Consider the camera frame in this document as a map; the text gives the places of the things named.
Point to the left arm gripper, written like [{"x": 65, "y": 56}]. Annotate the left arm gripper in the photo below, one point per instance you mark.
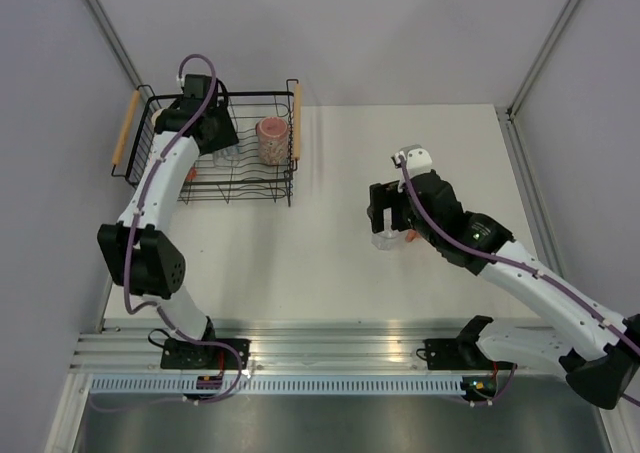
[{"x": 229, "y": 136}]

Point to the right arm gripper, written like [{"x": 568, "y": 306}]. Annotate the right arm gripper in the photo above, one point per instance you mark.
[{"x": 383, "y": 196}]

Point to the faceted clear glass cup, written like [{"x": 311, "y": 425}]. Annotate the faceted clear glass cup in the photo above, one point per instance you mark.
[{"x": 387, "y": 240}]

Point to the salmon pink mug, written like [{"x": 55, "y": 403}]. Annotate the salmon pink mug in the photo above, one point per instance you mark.
[{"x": 411, "y": 236}]

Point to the small clear glass cup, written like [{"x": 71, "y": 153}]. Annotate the small clear glass cup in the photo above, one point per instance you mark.
[{"x": 227, "y": 157}]

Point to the pink patterned ceramic mug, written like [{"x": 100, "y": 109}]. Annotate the pink patterned ceramic mug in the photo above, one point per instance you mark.
[{"x": 273, "y": 135}]

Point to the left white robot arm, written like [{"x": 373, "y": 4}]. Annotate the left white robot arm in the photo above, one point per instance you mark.
[{"x": 137, "y": 249}]

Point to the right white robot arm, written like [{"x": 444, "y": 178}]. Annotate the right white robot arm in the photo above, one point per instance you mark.
[{"x": 593, "y": 349}]

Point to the cream patterned mug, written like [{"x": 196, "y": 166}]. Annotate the cream patterned mug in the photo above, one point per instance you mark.
[{"x": 155, "y": 117}]

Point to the orange mug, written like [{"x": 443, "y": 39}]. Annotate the orange mug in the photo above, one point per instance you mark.
[{"x": 191, "y": 174}]

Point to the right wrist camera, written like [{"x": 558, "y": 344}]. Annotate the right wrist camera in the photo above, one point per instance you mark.
[{"x": 417, "y": 159}]

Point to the left wooden rack handle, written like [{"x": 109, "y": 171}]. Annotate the left wooden rack handle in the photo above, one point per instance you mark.
[{"x": 125, "y": 128}]

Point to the wooden rack handle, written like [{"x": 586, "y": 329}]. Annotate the wooden rack handle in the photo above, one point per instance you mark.
[
  {"x": 297, "y": 117},
  {"x": 125, "y": 128}
]

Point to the black wire dish rack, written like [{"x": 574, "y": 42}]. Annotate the black wire dish rack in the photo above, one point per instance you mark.
[{"x": 250, "y": 179}]

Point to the right wooden rack handle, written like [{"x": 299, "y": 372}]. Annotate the right wooden rack handle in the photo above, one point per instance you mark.
[{"x": 297, "y": 117}]

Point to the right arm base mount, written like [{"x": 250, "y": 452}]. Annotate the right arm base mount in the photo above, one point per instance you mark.
[{"x": 460, "y": 353}]

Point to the aluminium frame rail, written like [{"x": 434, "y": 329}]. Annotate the aluminium frame rail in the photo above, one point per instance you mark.
[{"x": 102, "y": 20}]

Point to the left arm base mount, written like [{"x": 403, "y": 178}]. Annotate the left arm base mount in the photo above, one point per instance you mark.
[{"x": 179, "y": 354}]

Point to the white slotted cable duct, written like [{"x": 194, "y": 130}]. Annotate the white slotted cable duct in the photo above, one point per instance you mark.
[{"x": 445, "y": 385}]

